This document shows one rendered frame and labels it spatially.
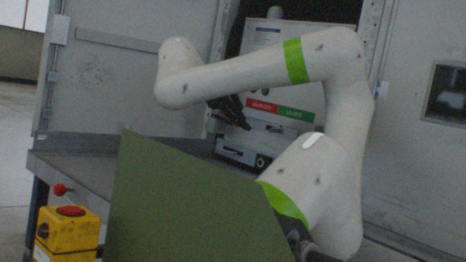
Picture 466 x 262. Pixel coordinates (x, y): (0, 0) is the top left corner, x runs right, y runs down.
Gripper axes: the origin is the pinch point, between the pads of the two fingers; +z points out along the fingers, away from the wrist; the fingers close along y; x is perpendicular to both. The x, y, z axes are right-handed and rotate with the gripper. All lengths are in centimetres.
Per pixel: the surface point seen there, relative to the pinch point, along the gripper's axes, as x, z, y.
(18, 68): -1099, 319, -108
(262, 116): -3.3, 9.5, -8.4
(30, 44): -1099, 305, -171
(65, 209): 38, -60, 49
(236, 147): -16.0, 19.0, 2.3
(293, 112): 6.8, 11.2, -13.3
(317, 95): 15.2, 7.6, -19.7
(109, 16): -50, -36, -11
